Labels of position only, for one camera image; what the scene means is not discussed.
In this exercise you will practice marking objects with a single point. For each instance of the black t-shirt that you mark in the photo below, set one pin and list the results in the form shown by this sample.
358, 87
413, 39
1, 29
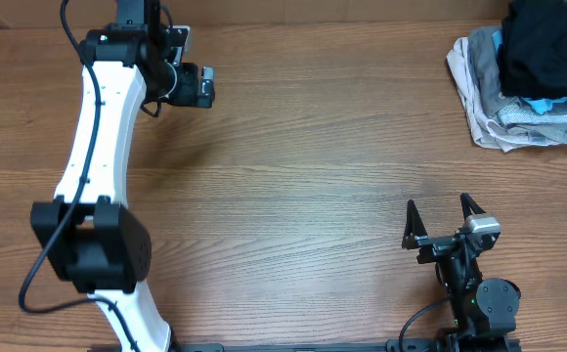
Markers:
533, 53

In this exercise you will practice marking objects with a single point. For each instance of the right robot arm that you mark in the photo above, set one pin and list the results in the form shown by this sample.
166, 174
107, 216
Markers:
484, 310

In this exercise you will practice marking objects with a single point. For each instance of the folded beige garment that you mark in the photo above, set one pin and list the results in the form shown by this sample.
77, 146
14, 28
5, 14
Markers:
485, 132

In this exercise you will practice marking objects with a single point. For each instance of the folded patterned grey garment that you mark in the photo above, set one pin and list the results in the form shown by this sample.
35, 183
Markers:
522, 113

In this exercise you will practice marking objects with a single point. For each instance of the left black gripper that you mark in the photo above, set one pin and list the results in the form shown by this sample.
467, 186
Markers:
190, 94

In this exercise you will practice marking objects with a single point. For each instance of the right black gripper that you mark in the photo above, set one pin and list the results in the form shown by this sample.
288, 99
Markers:
414, 234

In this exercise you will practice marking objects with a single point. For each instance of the folded light blue garment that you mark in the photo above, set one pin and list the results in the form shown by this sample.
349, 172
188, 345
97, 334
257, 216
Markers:
539, 106

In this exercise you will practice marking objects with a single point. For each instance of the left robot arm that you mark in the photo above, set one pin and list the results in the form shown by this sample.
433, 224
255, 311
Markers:
87, 232

